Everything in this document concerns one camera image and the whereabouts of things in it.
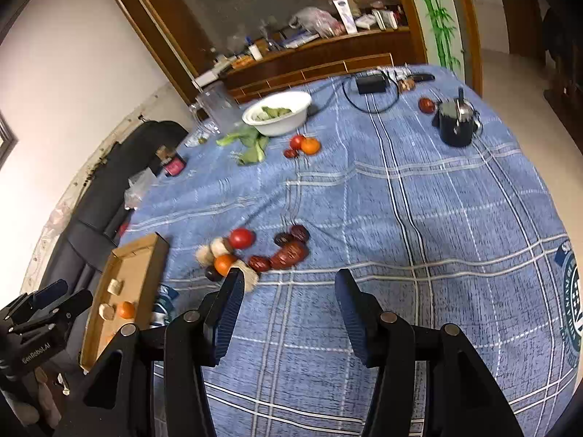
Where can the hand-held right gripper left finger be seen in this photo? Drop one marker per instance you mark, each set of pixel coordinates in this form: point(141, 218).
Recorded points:
point(230, 309)

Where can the dark window frame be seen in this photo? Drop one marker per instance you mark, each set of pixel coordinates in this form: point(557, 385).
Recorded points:
point(5, 141)

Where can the dark purple plum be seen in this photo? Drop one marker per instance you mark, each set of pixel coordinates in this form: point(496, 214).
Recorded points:
point(212, 274)

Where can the small dark red date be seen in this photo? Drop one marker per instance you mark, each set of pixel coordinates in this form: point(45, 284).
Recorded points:
point(283, 238)

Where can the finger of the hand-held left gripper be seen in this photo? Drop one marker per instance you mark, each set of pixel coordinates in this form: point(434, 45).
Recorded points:
point(48, 292)
point(68, 305)

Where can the dark bottle with pink label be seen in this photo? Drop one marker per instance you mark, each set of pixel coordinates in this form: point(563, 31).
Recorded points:
point(173, 164)

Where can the red plastic bag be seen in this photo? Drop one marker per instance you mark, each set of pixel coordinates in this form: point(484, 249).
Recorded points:
point(123, 228)

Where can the green leaves in bowl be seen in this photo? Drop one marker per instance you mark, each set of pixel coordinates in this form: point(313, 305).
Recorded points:
point(268, 112)

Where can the dark wooden furniture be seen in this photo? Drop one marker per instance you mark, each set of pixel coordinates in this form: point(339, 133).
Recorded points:
point(546, 45)

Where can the bamboo painted panel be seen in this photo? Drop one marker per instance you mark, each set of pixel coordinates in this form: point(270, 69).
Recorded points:
point(439, 13)

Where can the blue plaid tablecloth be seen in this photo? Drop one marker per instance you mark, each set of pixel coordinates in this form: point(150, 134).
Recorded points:
point(410, 236)

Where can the green leafy vegetable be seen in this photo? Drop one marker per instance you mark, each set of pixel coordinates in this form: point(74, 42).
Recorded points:
point(250, 145)

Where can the round dark red date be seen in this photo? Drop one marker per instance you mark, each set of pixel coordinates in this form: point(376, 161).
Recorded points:
point(299, 233)

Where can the white and blue box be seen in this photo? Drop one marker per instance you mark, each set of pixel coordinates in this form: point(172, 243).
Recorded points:
point(345, 13)

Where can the black remote control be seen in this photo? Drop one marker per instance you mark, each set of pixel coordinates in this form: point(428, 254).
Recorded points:
point(421, 76)

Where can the oval red date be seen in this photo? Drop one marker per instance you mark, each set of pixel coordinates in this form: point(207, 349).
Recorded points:
point(259, 263)

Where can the clear glass mug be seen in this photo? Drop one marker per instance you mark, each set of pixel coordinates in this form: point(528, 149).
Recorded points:
point(198, 120)

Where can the black kettle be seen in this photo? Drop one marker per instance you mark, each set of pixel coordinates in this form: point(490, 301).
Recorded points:
point(455, 127)

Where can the brown cardboard box tray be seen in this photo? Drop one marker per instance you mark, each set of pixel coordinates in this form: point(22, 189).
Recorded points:
point(136, 264)

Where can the pink plastic bag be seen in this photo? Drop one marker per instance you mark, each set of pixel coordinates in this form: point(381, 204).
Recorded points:
point(319, 20)

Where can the beige fuzzy chunk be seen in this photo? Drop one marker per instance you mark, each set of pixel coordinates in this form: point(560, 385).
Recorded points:
point(247, 280)
point(203, 253)

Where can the brown snack packet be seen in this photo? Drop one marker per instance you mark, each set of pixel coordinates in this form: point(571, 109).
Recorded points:
point(406, 85)

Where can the black leather sofa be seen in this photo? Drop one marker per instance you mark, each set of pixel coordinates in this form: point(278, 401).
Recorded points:
point(114, 173)

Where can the black power adapter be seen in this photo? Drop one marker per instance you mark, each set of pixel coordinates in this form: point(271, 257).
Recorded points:
point(371, 83)

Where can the white bowl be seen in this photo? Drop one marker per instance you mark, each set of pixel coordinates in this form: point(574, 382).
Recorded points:
point(287, 120)

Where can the large wrinkled red date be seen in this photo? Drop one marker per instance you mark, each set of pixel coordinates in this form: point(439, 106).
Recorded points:
point(289, 256)

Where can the row of books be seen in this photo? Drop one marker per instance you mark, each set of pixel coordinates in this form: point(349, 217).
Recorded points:
point(380, 19)

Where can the brown-topped white chunk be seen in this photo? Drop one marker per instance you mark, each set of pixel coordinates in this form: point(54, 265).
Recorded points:
point(220, 246)

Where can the metal spoon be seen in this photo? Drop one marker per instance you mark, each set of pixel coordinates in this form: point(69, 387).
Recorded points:
point(461, 100)

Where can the wooden cabinet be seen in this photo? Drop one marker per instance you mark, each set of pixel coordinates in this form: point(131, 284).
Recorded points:
point(319, 61)

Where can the clear plastic bag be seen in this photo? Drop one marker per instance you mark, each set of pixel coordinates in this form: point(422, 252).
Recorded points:
point(139, 189)

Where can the dark red fruit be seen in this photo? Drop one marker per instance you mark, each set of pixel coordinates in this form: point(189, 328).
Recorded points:
point(427, 104)

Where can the red tomato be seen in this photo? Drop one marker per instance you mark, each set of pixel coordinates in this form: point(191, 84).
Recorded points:
point(297, 142)
point(240, 238)

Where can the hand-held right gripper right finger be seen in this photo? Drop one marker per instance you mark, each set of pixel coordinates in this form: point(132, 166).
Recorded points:
point(353, 318)

